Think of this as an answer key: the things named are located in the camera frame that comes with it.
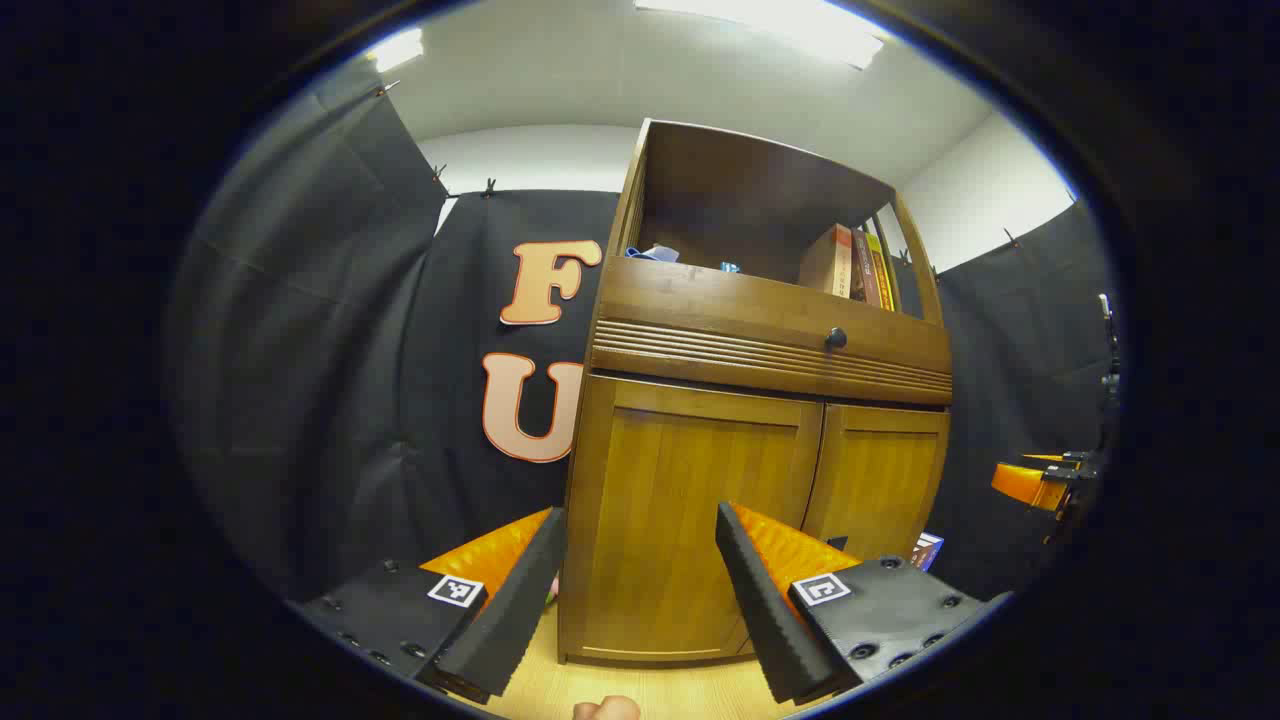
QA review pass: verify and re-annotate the yellow book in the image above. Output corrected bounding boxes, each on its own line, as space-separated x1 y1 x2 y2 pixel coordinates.
865 232 899 313

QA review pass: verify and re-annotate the wooden drawer with black knob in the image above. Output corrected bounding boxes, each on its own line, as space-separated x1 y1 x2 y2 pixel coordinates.
590 255 954 406

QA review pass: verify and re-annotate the small ceiling light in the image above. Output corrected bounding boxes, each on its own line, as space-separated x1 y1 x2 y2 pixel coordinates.
365 28 426 74

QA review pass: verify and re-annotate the wooden double-door shoe cabinet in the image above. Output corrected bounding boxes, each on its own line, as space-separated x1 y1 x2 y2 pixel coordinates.
557 118 954 666

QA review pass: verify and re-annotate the wooden shoe cabinet door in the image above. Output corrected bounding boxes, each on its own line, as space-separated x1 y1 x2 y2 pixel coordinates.
565 375 826 661
800 403 951 563

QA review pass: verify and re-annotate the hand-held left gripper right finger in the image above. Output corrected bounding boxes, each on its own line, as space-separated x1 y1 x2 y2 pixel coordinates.
715 500 1013 706

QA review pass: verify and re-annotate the red book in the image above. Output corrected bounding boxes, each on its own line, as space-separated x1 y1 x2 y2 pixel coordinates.
850 228 886 306

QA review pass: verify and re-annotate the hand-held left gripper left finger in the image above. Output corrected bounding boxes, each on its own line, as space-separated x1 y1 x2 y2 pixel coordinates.
290 505 569 706

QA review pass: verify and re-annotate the brown book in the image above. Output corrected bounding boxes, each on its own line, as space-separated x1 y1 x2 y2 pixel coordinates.
798 223 854 298

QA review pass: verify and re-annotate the black backdrop cloth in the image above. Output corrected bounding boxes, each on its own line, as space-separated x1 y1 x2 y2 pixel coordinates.
165 65 1121 606

